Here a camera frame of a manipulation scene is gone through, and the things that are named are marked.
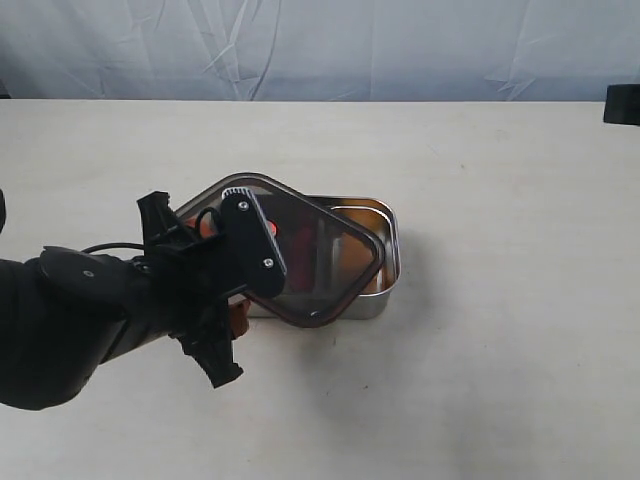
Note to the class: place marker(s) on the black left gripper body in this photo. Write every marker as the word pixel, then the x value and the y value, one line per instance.
pixel 174 290

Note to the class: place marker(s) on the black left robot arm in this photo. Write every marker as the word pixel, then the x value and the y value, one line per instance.
pixel 66 312

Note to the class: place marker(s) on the steel two-compartment lunch box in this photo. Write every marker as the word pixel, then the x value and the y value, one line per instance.
pixel 380 250

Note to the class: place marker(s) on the white backdrop cloth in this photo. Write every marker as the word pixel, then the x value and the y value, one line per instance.
pixel 318 50

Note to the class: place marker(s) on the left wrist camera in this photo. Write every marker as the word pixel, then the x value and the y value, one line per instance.
pixel 253 242

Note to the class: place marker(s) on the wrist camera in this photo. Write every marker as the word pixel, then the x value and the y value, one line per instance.
pixel 253 242
pixel 622 104

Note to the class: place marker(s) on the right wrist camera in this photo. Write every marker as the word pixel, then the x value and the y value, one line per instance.
pixel 622 104

